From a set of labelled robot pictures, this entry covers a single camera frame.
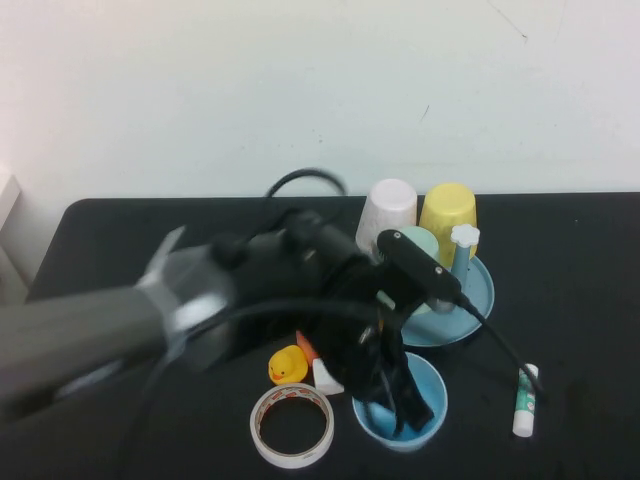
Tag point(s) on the blue cup stand with pegs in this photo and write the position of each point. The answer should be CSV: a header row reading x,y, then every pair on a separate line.
x,y
465,320

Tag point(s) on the grey and black left robot arm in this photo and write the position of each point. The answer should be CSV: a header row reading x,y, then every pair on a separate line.
x,y
75,320

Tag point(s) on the white adhesive tape roll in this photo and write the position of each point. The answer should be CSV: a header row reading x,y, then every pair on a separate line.
x,y
292,460

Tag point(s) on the pale green plastic cup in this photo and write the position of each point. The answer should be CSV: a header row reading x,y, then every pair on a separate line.
x,y
425,245

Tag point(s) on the orange foam cube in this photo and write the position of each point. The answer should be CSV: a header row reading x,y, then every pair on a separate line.
x,y
304,345

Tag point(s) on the light blue plastic cup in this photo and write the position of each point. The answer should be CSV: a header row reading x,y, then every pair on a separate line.
x,y
431,395

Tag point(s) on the yellow rubber duck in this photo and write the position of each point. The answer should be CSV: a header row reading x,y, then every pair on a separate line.
x,y
287,365

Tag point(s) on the pale pink plastic cup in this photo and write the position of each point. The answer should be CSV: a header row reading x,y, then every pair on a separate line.
x,y
387,210

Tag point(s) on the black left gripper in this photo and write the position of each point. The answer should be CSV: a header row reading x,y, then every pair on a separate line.
x,y
350,345

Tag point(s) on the yellow plastic cup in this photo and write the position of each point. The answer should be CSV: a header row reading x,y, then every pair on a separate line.
x,y
447,210

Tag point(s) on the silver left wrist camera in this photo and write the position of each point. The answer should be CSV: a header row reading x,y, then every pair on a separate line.
x,y
420,270

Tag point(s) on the white foam cube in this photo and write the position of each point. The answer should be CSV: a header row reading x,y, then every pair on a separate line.
x,y
322,381

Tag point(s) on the green and white glue stick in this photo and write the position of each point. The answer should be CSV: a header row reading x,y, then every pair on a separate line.
x,y
525,407

